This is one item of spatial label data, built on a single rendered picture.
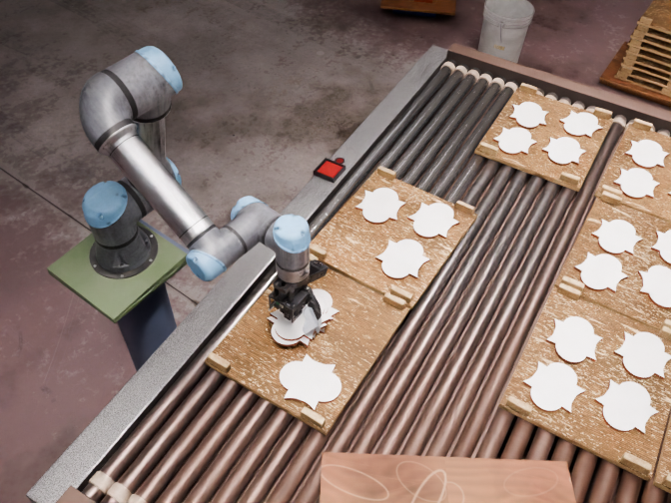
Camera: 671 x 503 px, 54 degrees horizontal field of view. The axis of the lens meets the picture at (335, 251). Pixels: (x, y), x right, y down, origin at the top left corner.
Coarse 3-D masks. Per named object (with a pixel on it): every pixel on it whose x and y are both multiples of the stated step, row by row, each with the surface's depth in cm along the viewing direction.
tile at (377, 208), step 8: (368, 192) 197; (376, 192) 198; (384, 192) 198; (392, 192) 198; (368, 200) 195; (376, 200) 195; (384, 200) 195; (392, 200) 195; (360, 208) 193; (368, 208) 193; (376, 208) 193; (384, 208) 193; (392, 208) 193; (368, 216) 191; (376, 216) 191; (384, 216) 191; (392, 216) 191; (376, 224) 190
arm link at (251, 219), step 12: (240, 204) 142; (252, 204) 142; (264, 204) 144; (240, 216) 140; (252, 216) 140; (264, 216) 140; (276, 216) 140; (240, 228) 138; (252, 228) 139; (264, 228) 139; (252, 240) 139; (264, 240) 140
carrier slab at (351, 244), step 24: (360, 192) 199; (408, 192) 199; (336, 216) 192; (360, 216) 192; (408, 216) 193; (456, 216) 193; (336, 240) 186; (360, 240) 186; (384, 240) 186; (432, 240) 187; (456, 240) 187; (336, 264) 180; (360, 264) 180; (432, 264) 180; (384, 288) 174; (408, 288) 175
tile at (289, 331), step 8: (320, 304) 165; (272, 312) 163; (280, 312) 163; (280, 320) 162; (288, 320) 162; (296, 320) 162; (304, 320) 162; (328, 320) 163; (280, 328) 160; (288, 328) 160; (296, 328) 160; (280, 336) 159; (288, 336) 159; (296, 336) 159; (312, 336) 159
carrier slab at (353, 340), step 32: (320, 288) 174; (352, 288) 174; (256, 320) 167; (352, 320) 167; (384, 320) 168; (224, 352) 160; (256, 352) 160; (288, 352) 161; (320, 352) 161; (352, 352) 161; (256, 384) 155; (352, 384) 155
